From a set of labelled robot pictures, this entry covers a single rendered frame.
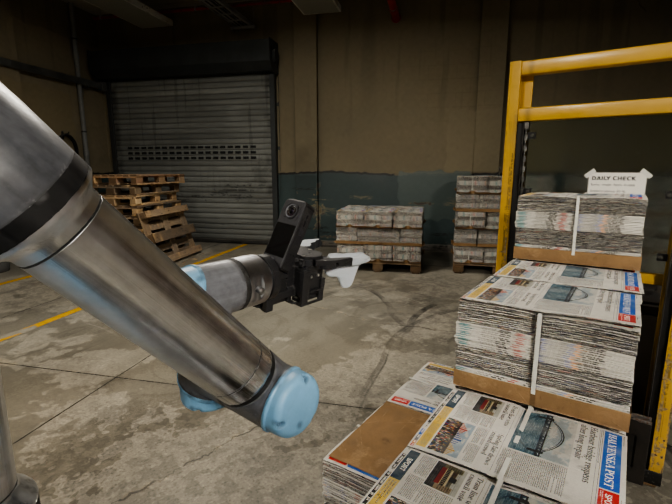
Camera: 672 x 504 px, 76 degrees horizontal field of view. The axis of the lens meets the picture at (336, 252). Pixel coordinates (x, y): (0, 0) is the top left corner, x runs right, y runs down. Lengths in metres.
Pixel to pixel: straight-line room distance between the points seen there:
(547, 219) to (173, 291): 1.40
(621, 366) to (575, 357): 0.08
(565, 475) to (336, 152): 7.06
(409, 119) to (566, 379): 6.69
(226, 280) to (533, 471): 0.67
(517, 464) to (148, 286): 0.78
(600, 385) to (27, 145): 1.06
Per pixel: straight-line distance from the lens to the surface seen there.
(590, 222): 1.62
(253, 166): 8.13
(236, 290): 0.59
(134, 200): 6.76
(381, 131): 7.58
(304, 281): 0.68
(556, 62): 2.22
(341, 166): 7.67
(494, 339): 1.12
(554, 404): 1.14
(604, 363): 1.09
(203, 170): 8.58
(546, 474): 0.97
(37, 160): 0.33
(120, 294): 0.37
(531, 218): 1.65
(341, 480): 1.31
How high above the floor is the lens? 1.38
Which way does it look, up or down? 11 degrees down
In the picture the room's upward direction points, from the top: straight up
